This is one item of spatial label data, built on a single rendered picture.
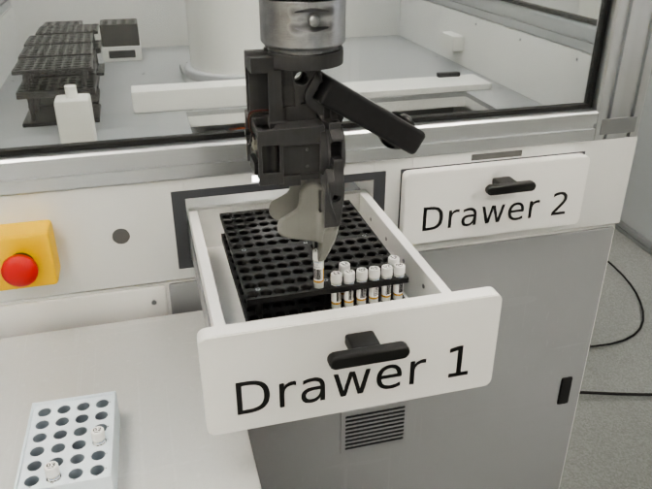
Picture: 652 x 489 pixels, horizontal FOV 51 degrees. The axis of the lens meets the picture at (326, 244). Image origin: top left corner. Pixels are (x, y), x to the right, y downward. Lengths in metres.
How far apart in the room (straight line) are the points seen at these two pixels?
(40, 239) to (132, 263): 0.13
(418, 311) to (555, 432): 0.79
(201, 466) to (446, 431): 0.63
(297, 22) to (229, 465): 0.43
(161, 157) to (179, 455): 0.36
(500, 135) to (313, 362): 0.50
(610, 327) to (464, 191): 1.53
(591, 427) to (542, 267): 0.94
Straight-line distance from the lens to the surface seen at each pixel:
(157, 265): 0.94
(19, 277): 0.87
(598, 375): 2.21
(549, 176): 1.05
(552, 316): 1.21
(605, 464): 1.92
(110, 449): 0.70
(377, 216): 0.90
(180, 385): 0.82
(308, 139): 0.61
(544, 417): 1.35
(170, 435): 0.76
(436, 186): 0.97
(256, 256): 0.78
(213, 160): 0.89
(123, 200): 0.90
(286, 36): 0.59
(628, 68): 1.09
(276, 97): 0.61
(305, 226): 0.66
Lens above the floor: 1.26
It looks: 27 degrees down
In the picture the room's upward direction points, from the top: straight up
